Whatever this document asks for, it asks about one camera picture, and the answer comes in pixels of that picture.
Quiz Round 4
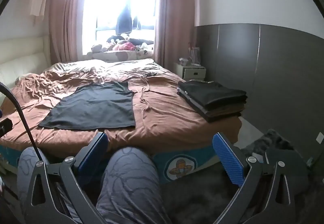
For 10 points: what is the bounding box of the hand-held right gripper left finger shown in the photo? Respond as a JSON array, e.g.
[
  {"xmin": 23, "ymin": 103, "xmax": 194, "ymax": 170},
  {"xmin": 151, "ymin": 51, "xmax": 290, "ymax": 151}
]
[{"xmin": 24, "ymin": 131, "xmax": 109, "ymax": 224}]

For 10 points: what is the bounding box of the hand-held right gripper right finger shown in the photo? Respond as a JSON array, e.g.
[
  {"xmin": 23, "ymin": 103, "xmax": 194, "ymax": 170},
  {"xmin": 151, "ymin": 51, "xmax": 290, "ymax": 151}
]
[{"xmin": 208, "ymin": 133, "xmax": 304, "ymax": 224}]

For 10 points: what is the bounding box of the black tank top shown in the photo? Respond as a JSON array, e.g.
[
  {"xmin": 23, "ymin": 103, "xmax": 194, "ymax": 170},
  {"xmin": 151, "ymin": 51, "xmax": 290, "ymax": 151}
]
[{"xmin": 38, "ymin": 81, "xmax": 136, "ymax": 131}]

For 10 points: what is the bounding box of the stack of dark clothes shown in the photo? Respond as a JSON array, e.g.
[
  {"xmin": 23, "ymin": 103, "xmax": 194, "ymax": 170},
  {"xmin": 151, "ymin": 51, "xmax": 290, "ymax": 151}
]
[{"xmin": 177, "ymin": 80, "xmax": 248, "ymax": 123}]

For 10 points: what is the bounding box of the person's left leg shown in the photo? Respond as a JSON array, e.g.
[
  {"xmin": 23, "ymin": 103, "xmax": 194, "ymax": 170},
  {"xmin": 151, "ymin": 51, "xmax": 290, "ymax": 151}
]
[{"xmin": 16, "ymin": 147, "xmax": 76, "ymax": 224}]

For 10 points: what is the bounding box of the dark grey shaggy rug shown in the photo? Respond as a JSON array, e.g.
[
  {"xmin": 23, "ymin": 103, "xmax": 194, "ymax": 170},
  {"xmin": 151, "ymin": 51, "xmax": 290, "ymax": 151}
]
[{"xmin": 157, "ymin": 129, "xmax": 312, "ymax": 224}]

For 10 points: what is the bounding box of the cream padded headboard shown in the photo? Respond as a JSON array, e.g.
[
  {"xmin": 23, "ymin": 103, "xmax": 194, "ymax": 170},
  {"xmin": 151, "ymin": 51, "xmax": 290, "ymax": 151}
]
[{"xmin": 0, "ymin": 34, "xmax": 52, "ymax": 85}]

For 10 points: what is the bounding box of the bed with brown sheet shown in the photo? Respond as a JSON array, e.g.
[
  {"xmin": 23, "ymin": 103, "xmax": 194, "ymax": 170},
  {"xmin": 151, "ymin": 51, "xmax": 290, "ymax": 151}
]
[{"xmin": 0, "ymin": 59, "xmax": 242, "ymax": 184}]

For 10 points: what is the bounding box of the white nightstand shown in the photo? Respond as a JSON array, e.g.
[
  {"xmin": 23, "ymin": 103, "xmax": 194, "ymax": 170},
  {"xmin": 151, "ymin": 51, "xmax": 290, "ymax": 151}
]
[{"xmin": 173, "ymin": 62, "xmax": 207, "ymax": 81}]

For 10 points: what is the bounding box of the striped bag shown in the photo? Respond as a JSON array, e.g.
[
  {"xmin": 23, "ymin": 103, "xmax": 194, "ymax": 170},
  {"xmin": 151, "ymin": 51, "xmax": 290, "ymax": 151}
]
[{"xmin": 189, "ymin": 47, "xmax": 203, "ymax": 66}]

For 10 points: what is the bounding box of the pink curtain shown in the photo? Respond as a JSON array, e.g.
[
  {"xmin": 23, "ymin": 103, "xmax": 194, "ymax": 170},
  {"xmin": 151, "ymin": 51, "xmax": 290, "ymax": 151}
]
[
  {"xmin": 154, "ymin": 0, "xmax": 196, "ymax": 70},
  {"xmin": 48, "ymin": 0, "xmax": 92, "ymax": 63}
]

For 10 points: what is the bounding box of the dark hanging garment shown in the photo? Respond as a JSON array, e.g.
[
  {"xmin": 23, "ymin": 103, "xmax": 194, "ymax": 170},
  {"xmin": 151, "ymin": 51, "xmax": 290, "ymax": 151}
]
[{"xmin": 116, "ymin": 0, "xmax": 132, "ymax": 35}]

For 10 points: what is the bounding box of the black cable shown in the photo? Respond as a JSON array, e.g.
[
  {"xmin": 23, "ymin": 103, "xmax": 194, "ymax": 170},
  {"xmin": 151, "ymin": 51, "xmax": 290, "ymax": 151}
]
[{"xmin": 0, "ymin": 81, "xmax": 42, "ymax": 164}]

